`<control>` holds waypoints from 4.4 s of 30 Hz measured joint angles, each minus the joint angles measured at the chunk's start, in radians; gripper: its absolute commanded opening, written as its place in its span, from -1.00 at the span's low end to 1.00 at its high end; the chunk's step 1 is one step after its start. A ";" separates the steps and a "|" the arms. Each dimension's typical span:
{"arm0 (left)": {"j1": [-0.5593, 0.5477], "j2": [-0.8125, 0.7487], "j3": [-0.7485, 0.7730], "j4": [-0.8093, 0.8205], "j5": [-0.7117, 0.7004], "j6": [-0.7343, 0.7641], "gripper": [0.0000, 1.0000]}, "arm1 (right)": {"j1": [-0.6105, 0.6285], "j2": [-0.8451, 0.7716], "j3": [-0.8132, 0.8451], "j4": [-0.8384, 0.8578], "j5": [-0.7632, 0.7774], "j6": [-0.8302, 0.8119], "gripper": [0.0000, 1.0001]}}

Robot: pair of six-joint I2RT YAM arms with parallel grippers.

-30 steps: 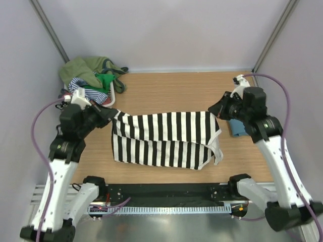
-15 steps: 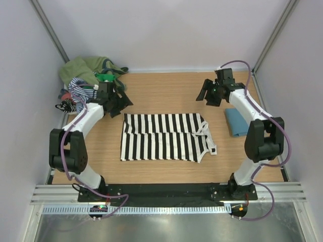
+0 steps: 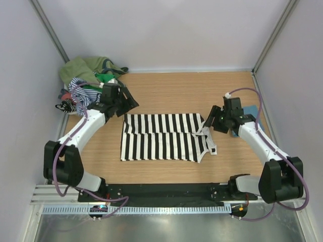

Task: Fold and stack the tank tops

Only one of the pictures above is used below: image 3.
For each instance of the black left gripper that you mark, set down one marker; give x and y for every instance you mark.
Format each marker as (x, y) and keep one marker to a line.
(129, 103)

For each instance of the olive green tank top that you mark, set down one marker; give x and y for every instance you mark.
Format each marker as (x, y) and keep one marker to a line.
(86, 68)

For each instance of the aluminium frame rail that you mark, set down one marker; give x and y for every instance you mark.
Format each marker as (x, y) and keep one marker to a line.
(47, 194)

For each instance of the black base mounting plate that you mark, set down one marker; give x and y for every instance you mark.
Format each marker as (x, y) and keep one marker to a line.
(175, 194)

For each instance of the perforated cable duct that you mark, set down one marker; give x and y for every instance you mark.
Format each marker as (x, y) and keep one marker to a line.
(102, 210)

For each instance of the red tank top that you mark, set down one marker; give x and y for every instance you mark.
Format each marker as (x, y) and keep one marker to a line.
(65, 95)

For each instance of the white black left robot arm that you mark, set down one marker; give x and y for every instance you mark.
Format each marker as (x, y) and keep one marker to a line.
(62, 158)

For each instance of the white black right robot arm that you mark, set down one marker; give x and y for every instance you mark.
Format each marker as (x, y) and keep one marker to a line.
(282, 175)

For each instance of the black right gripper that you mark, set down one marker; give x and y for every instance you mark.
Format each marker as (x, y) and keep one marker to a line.
(213, 113)

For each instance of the zebra print tank top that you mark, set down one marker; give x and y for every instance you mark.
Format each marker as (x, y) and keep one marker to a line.
(66, 108)

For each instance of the blue white striped tank top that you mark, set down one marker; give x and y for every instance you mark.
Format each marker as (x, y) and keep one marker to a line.
(82, 97)

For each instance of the bright green tank top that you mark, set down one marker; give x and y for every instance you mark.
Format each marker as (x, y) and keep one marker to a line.
(101, 78)

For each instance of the black white striped tank top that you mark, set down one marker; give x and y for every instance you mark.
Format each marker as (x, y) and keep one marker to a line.
(181, 136)

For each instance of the white laundry basket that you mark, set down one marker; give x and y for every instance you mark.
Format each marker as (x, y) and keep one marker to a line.
(82, 95)

